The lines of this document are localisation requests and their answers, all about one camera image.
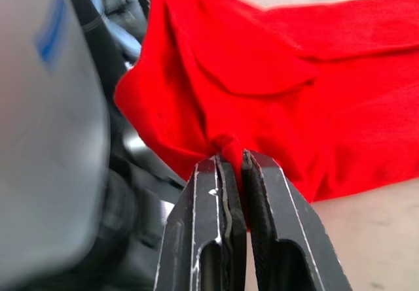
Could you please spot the red t-shirt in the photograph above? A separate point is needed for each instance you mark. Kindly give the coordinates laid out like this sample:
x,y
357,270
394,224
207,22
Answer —
x,y
262,85

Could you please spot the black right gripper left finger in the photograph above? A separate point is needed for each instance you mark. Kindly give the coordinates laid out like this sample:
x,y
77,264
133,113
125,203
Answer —
x,y
193,225

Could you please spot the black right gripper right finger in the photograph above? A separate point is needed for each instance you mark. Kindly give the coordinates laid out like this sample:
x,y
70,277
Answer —
x,y
288,225

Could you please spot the silver robot body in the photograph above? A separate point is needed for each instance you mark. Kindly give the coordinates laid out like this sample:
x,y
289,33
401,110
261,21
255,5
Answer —
x,y
46,134

